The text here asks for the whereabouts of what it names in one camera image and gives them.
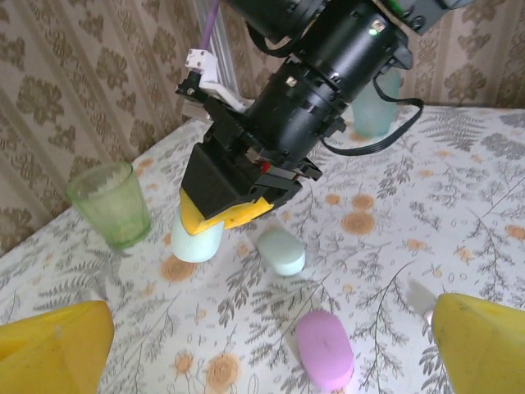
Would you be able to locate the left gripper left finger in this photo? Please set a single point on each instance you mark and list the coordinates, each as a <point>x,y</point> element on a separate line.
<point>49,353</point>

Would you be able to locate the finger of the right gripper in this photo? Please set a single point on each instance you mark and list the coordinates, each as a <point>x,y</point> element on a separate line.
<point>217,180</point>
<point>262,205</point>

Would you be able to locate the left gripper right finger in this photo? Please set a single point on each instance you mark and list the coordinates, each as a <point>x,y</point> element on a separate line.
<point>484,353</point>

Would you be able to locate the pink purple cup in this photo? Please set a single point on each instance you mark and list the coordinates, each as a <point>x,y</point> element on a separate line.
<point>324,353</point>

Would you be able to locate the blue glass cup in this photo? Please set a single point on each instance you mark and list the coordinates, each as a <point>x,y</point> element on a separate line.
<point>373,115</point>

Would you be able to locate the green glass cup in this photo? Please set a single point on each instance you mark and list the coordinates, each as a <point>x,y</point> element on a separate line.
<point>110,205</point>

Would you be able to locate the floral tablecloth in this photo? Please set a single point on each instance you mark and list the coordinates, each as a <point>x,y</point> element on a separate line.
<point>410,184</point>

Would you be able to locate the aluminium frame post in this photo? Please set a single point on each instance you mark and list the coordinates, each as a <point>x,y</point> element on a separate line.
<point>227,53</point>

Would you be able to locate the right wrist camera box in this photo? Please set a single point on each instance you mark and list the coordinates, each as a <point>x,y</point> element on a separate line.
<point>207,71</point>

